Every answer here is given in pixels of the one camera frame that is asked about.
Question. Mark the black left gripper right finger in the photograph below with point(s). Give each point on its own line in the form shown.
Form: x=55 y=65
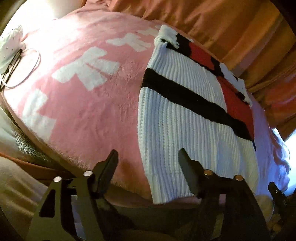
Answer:
x=231 y=197

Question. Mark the orange satin curtain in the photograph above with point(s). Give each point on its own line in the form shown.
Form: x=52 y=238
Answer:
x=252 y=38

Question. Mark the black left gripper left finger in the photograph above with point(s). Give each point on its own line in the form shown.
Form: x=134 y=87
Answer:
x=76 y=209

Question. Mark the white polka dot cloth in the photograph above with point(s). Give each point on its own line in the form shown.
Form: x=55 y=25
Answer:
x=10 y=44

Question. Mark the pink white plush blanket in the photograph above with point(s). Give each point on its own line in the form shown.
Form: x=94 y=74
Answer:
x=82 y=100

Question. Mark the white black red knit sweater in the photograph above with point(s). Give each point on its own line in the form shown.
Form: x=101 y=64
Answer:
x=189 y=100

